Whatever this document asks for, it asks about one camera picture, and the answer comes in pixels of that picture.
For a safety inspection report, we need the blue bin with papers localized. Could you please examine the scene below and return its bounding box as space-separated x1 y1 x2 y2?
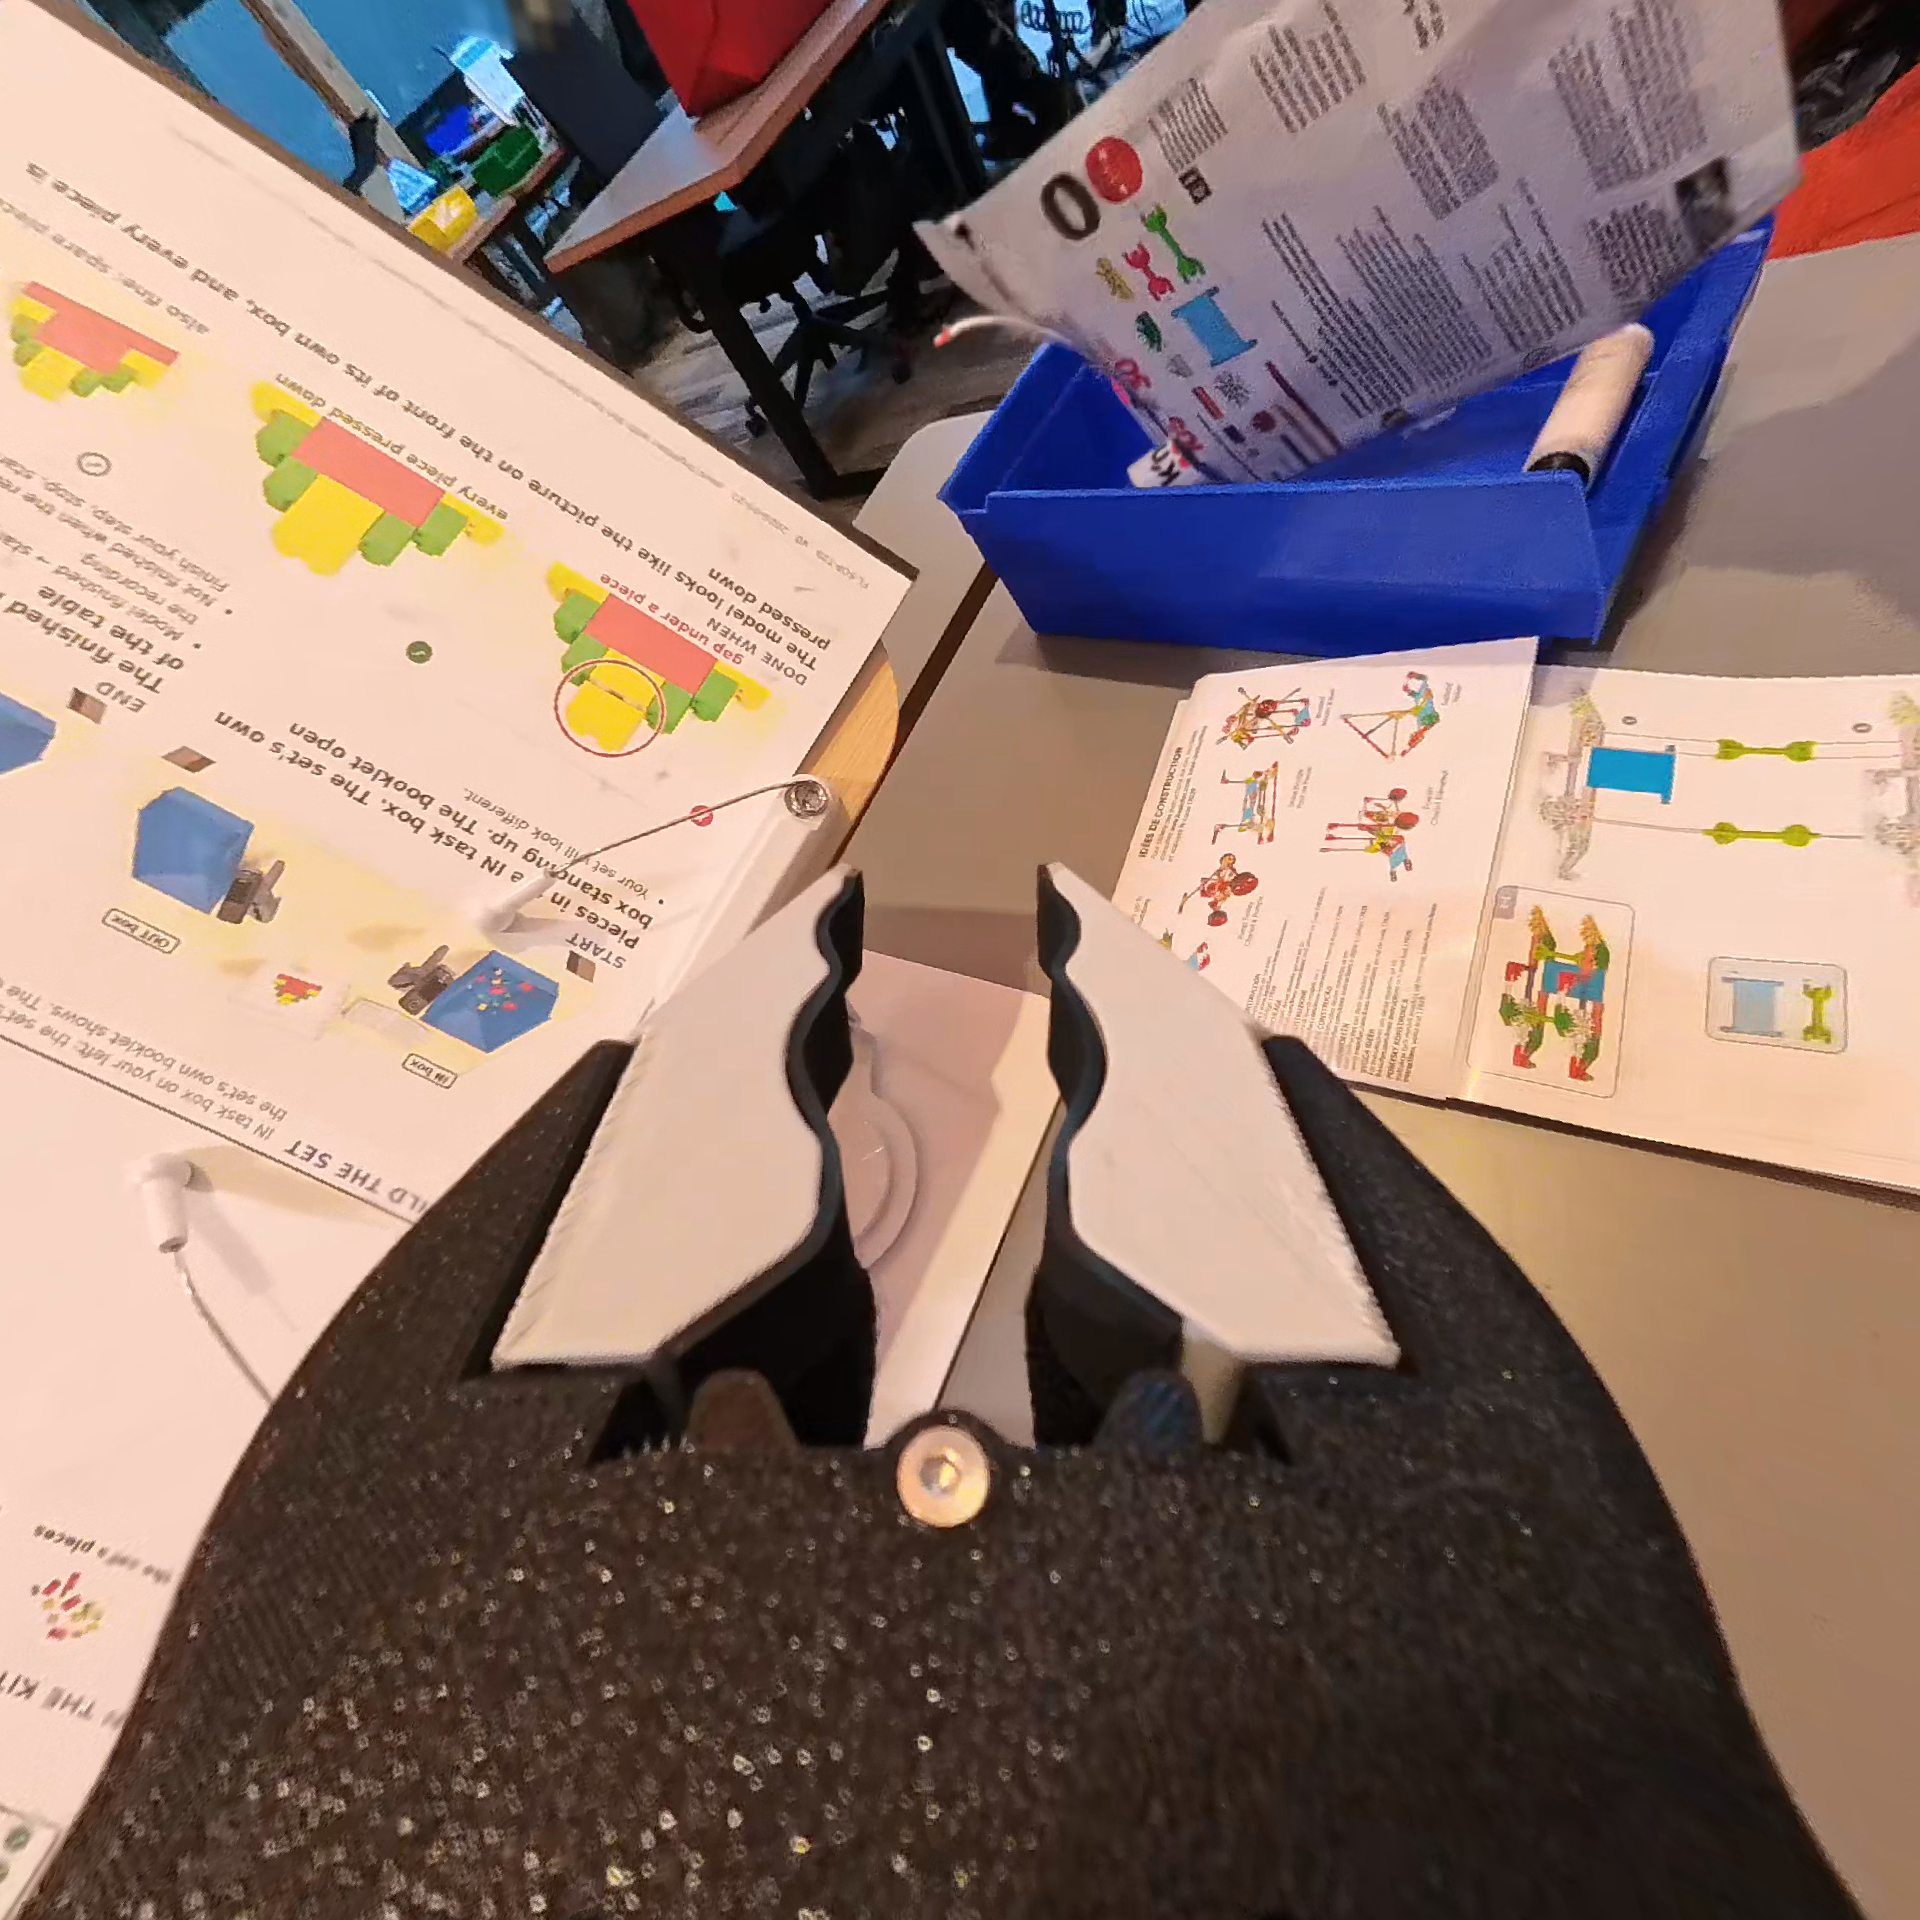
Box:
938 217 1778 658

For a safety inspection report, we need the printed instruction sheet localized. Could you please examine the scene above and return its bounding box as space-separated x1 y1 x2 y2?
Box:
0 0 916 1870

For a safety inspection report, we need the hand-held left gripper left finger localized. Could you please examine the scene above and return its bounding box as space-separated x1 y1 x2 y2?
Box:
488 866 869 1374

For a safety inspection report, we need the red tote bag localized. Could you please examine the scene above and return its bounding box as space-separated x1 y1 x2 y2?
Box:
622 0 836 116

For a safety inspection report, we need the loose printed paper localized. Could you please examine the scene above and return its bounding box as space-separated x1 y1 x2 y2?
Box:
1463 664 1920 1198

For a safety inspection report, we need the white document stand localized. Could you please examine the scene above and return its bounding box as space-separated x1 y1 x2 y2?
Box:
660 646 1056 1450

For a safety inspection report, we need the white tube with black cap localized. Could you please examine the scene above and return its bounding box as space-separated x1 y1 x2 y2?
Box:
1520 321 1659 486

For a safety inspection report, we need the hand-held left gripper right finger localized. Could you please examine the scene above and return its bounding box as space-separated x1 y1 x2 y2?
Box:
1036 864 1404 1443

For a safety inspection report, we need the wooden side table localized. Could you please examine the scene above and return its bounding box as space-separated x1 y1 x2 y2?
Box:
544 0 903 275

